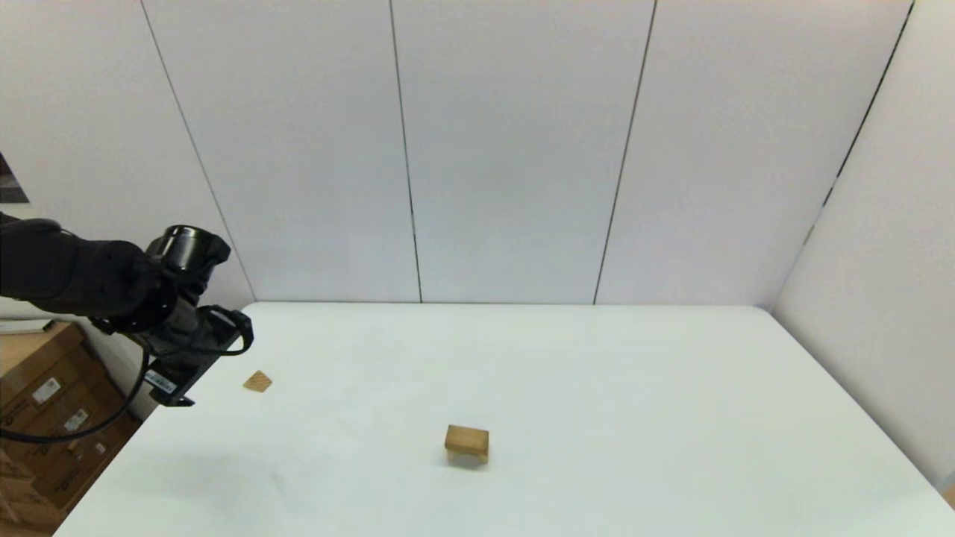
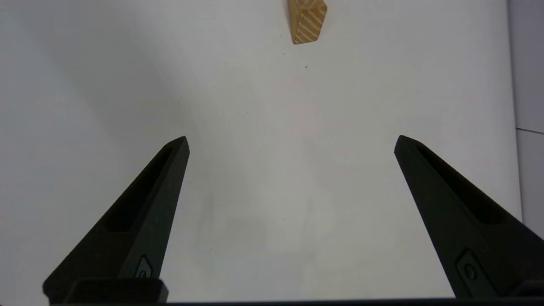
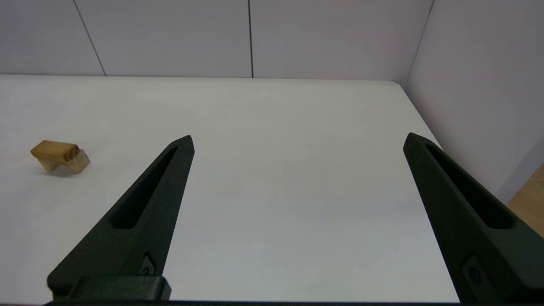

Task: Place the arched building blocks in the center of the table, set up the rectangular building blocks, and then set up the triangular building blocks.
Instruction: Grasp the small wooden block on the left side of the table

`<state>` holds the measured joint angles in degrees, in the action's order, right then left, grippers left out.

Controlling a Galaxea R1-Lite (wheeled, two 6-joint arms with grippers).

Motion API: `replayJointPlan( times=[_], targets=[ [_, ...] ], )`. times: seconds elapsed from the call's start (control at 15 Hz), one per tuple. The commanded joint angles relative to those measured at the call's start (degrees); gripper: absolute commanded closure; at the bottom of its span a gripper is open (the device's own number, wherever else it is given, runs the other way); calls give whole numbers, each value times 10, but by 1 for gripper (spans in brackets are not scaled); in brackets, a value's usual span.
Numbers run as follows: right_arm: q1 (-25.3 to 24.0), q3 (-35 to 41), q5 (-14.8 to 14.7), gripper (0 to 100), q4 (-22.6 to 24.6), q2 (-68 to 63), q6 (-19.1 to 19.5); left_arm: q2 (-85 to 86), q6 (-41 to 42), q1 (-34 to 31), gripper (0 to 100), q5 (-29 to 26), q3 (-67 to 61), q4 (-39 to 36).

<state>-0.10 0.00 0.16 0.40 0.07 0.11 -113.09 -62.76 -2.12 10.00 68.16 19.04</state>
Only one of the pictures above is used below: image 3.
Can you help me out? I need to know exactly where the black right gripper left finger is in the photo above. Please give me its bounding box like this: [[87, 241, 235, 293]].
[[47, 136, 195, 296]]

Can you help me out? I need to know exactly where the arched wooden building block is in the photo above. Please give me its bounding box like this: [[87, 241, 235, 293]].
[[39, 149, 91, 174]]

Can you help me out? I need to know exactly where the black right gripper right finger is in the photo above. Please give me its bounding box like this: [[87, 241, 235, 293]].
[[404, 133, 544, 303]]

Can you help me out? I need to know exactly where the rectangular wooden building block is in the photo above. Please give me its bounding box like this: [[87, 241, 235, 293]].
[[31, 140, 80, 165]]

